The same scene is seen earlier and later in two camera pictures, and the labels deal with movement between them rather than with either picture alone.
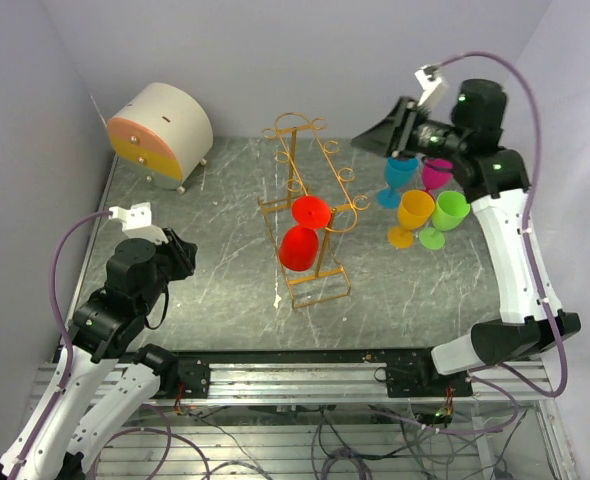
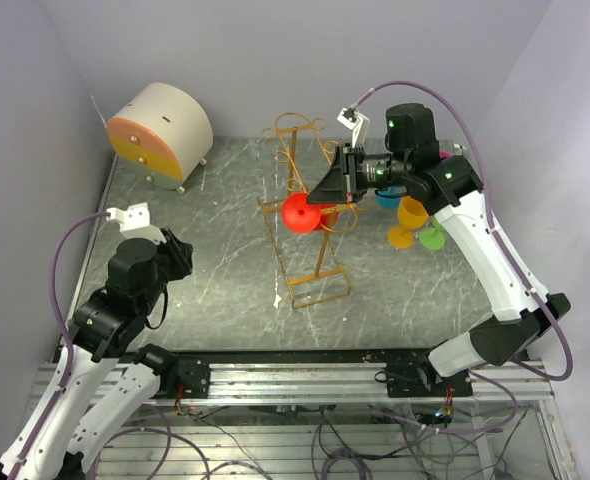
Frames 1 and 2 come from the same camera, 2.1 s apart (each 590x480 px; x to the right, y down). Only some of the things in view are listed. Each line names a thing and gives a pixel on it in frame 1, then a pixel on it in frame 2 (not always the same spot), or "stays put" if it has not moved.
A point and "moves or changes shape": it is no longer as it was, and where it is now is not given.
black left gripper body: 172,257 stays put
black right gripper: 393,135 to 335,187
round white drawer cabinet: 162,135 stays put
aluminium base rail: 331,376 stays put
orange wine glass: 415,208 stays put
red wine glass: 300,243 moves or changes shape
